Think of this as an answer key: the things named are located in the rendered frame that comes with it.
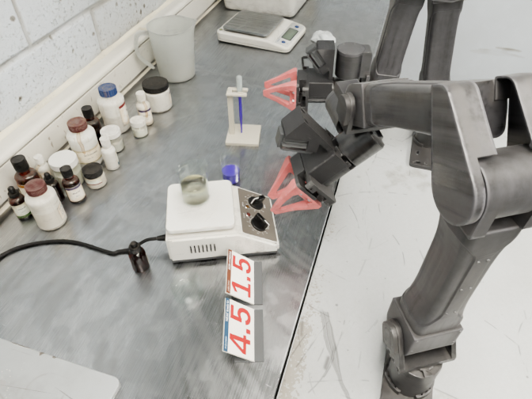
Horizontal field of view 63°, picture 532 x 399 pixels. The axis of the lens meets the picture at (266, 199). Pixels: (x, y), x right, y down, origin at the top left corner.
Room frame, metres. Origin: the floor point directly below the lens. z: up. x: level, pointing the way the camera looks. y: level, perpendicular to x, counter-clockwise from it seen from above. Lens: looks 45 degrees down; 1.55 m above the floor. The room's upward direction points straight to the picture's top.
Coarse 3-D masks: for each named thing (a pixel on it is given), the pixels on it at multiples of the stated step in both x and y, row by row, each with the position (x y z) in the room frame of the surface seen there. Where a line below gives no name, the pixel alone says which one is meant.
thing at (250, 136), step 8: (232, 88) 0.89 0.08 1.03; (232, 96) 0.87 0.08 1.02; (240, 96) 0.86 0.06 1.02; (232, 104) 0.88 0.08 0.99; (232, 112) 0.88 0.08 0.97; (232, 120) 0.88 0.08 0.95; (232, 128) 0.88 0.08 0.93; (240, 128) 0.90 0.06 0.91; (248, 128) 0.90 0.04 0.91; (256, 128) 0.90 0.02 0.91; (232, 136) 0.87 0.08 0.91; (240, 136) 0.87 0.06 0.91; (248, 136) 0.87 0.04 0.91; (256, 136) 0.87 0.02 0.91; (232, 144) 0.84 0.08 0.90; (240, 144) 0.84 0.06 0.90; (248, 144) 0.84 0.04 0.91; (256, 144) 0.84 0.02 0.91
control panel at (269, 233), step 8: (240, 192) 0.61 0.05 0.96; (248, 192) 0.62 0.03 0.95; (240, 200) 0.59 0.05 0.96; (264, 200) 0.62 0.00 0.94; (240, 208) 0.57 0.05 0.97; (248, 208) 0.57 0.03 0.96; (264, 208) 0.59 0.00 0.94; (248, 216) 0.55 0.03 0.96; (264, 216) 0.57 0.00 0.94; (272, 216) 0.58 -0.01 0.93; (248, 224) 0.53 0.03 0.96; (272, 224) 0.56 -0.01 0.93; (248, 232) 0.51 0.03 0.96; (256, 232) 0.52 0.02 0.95; (264, 232) 0.53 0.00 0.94; (272, 232) 0.54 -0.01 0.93; (272, 240) 0.52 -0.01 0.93
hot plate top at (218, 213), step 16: (176, 192) 0.59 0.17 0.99; (224, 192) 0.59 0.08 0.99; (176, 208) 0.55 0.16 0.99; (192, 208) 0.55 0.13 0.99; (208, 208) 0.55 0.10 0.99; (224, 208) 0.55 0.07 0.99; (176, 224) 0.51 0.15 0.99; (192, 224) 0.51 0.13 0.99; (208, 224) 0.51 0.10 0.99; (224, 224) 0.51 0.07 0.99
